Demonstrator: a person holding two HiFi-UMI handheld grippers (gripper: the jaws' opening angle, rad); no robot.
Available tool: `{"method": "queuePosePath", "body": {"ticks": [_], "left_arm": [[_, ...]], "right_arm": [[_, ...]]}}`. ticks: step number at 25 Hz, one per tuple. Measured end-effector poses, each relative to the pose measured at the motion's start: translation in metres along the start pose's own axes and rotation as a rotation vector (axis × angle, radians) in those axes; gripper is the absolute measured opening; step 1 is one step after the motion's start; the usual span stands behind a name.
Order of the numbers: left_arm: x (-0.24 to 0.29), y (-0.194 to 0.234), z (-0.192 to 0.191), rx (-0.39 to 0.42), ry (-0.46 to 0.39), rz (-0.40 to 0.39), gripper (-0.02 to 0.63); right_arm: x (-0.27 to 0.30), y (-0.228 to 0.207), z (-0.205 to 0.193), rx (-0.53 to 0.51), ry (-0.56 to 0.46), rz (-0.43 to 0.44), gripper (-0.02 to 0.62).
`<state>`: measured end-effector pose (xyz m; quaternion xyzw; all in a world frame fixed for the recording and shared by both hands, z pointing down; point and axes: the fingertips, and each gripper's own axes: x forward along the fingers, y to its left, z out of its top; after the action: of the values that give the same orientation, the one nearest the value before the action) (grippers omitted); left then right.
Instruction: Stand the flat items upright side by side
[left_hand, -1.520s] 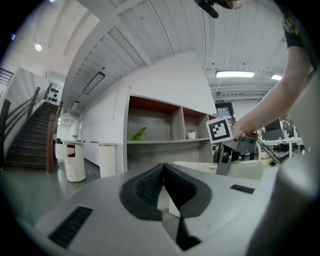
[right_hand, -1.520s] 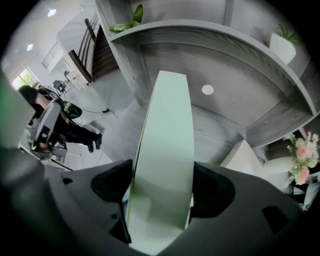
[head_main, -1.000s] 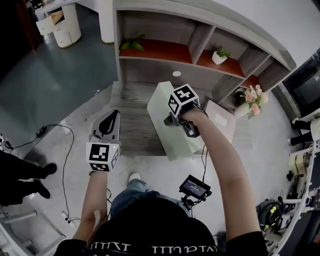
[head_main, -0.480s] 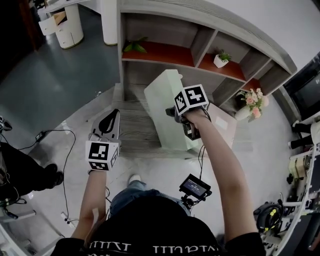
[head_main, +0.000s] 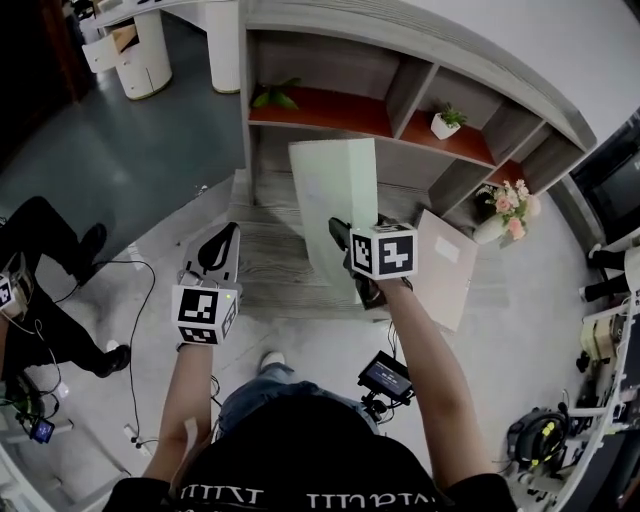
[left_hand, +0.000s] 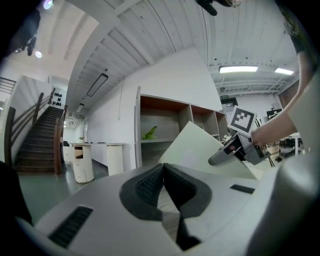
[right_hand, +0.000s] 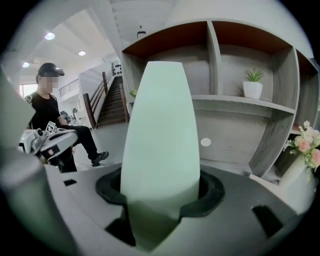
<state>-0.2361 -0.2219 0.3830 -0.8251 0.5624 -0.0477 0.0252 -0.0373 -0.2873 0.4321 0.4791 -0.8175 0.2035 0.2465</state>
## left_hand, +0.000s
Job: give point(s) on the person's right hand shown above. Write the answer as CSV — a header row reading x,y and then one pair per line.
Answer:
x,y
261,136

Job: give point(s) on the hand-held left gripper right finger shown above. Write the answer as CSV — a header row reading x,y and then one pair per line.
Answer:
x,y
220,200

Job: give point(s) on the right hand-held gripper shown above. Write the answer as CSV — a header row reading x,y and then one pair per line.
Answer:
x,y
243,120

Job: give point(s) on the person's right forearm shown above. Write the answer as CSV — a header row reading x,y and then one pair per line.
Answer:
x,y
287,110

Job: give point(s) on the white round pillar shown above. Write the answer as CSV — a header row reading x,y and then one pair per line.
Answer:
x,y
115,160

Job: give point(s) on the white work desk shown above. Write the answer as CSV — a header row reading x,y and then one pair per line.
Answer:
x,y
293,140

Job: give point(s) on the green leafy plant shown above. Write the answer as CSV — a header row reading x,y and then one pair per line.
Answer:
x,y
150,133

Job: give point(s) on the white round drawer cabinet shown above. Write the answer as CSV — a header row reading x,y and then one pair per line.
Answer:
x,y
83,165

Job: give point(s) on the black wall ornaments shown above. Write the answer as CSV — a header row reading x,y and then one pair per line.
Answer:
x,y
58,100

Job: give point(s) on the green exit sign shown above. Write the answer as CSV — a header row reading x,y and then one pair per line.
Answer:
x,y
224,96

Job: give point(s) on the person's black shirt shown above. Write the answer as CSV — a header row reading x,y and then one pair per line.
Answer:
x,y
298,32

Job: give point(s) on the light green box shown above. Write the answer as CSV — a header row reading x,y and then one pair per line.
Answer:
x,y
192,150

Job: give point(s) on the black framed ceiling lamp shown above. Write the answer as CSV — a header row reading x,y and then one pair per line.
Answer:
x,y
80,108
97,85

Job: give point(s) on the grey wooden desk with shelves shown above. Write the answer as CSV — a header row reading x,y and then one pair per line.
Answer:
x,y
162,117

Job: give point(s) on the dark wooden staircase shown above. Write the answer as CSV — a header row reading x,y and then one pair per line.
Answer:
x,y
37,142

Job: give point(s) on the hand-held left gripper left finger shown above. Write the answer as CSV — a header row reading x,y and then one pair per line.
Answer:
x,y
105,215

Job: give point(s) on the white ceiling light panel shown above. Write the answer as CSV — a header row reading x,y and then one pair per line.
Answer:
x,y
238,69
283,71

